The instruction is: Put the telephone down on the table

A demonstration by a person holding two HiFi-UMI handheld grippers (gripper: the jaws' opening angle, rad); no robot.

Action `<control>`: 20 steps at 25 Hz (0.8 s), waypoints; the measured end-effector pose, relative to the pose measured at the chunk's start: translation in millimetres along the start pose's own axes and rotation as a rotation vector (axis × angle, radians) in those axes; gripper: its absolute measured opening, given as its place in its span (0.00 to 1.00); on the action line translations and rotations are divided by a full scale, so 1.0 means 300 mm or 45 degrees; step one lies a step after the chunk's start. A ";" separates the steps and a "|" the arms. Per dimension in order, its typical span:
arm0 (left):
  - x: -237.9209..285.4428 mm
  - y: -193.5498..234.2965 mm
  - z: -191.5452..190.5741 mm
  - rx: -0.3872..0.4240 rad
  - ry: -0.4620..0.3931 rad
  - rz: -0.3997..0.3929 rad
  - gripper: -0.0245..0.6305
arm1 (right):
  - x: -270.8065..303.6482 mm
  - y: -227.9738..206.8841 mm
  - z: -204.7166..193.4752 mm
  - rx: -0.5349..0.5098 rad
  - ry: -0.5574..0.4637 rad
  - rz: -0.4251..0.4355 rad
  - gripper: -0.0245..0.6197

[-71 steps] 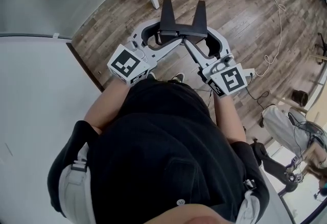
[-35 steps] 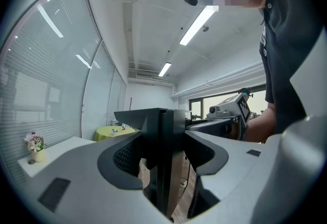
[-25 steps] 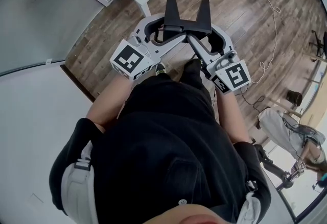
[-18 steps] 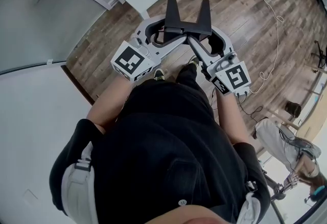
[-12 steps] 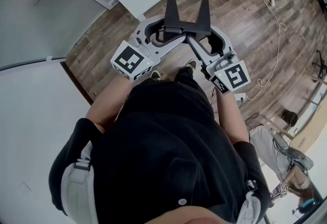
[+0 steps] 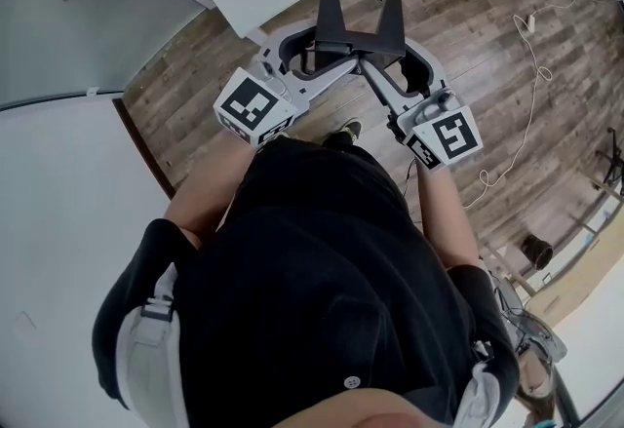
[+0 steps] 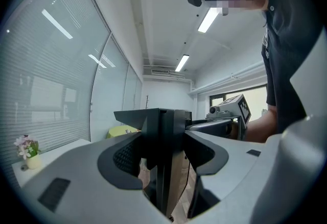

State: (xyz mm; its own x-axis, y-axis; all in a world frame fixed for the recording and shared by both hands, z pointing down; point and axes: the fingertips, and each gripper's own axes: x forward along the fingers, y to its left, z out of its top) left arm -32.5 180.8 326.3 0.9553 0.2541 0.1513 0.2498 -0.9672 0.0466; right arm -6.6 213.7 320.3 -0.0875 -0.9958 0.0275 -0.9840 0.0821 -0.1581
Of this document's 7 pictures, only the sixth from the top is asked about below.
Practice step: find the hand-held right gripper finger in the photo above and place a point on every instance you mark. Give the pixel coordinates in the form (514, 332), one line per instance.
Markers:
(394, 19)

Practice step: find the person's dark shoe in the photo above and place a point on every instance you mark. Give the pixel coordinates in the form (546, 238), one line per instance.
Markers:
(343, 133)

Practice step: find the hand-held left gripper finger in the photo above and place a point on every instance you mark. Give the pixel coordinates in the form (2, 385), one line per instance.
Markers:
(331, 9)

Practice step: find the person's black shirt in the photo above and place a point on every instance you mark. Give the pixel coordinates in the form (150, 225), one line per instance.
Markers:
(317, 270)

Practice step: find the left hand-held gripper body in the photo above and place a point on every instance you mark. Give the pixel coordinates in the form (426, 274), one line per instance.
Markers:
(256, 104)

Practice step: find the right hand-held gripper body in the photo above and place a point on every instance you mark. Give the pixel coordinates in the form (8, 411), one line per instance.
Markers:
(451, 136)

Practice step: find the brown wooden skirting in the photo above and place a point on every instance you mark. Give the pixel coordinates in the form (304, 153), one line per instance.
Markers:
(146, 148)

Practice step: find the person's left forearm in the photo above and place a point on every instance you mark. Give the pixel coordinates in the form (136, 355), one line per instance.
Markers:
(205, 197)

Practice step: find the black waste bin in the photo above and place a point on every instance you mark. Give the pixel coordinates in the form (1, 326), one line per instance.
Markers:
(537, 253)

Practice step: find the black stand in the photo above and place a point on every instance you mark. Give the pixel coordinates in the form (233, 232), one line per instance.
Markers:
(609, 167)

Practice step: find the light wooden shelf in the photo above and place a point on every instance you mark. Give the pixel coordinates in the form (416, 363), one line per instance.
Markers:
(575, 289)

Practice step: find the white power adapter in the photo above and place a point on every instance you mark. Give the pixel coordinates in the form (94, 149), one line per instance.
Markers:
(526, 24)

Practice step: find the person's right forearm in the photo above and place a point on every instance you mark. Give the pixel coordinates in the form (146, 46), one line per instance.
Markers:
(441, 221)

